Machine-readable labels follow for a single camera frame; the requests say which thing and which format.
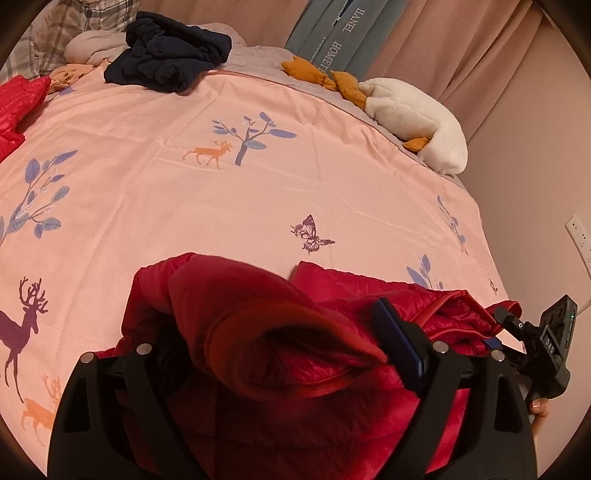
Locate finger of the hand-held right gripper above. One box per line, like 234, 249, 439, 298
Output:
494, 306, 542, 343
483, 338, 528, 368

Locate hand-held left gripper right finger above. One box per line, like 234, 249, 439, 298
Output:
372, 298, 539, 480

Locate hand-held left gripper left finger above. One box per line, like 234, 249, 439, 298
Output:
47, 344, 204, 480

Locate large red down jacket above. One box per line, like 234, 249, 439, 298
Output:
97, 252, 522, 478

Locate person's right hand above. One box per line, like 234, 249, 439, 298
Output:
529, 398, 551, 438

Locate pink deer-print duvet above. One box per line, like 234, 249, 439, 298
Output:
0, 44, 514, 476

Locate white goose plush toy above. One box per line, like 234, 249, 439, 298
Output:
281, 55, 469, 175

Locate pink curtain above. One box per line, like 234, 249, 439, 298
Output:
365, 0, 572, 147

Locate small pink-red down jacket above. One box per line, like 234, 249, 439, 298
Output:
0, 75, 52, 163

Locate blue-grey lettered curtain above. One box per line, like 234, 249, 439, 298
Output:
284, 0, 410, 78

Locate small orange cloth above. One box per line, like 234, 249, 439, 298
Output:
48, 62, 101, 94

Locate navy blue jacket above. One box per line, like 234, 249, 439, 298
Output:
104, 11, 232, 93

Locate light grey garment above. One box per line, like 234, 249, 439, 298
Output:
65, 28, 136, 66

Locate small plaid pillow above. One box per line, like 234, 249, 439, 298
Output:
0, 23, 70, 86

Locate white wall socket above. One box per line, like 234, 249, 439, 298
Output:
566, 213, 591, 267

